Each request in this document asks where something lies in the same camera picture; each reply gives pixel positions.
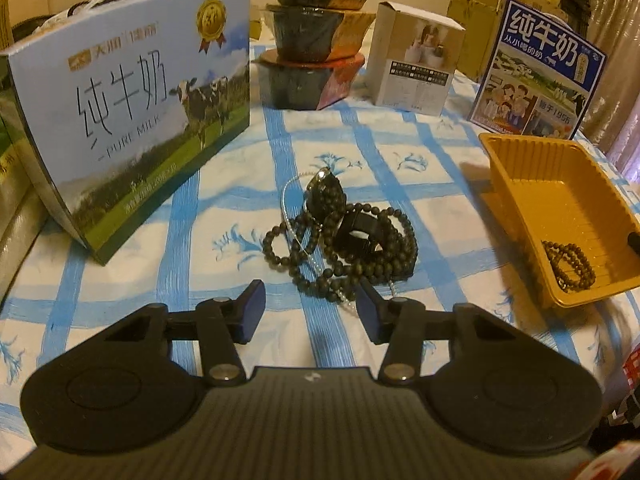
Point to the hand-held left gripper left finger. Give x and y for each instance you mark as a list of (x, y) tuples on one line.
[(252, 310)]

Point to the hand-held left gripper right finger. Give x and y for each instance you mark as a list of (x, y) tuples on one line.
[(370, 316)]

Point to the black bangle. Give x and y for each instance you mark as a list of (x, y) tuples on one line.
[(350, 242)]

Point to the black oval pendant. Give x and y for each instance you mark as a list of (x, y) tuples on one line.
[(325, 191)]

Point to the yellow plastic tray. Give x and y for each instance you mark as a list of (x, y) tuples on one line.
[(545, 200)]

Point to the blue checked tablecloth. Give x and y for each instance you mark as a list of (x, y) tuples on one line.
[(440, 210)]

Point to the light blue milk box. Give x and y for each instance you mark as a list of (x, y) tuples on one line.
[(130, 110)]

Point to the small white product box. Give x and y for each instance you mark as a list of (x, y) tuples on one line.
[(415, 70)]

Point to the red patterned cloth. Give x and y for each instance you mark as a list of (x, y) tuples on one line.
[(630, 375)]

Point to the black and orange meal bowl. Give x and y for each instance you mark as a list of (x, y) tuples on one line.
[(305, 35)]

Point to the dark blue milk box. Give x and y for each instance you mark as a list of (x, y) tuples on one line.
[(540, 75)]

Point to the open cardboard box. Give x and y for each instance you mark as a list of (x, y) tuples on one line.
[(470, 25)]

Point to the pink patterned curtain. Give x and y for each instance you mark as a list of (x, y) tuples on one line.
[(615, 60)]

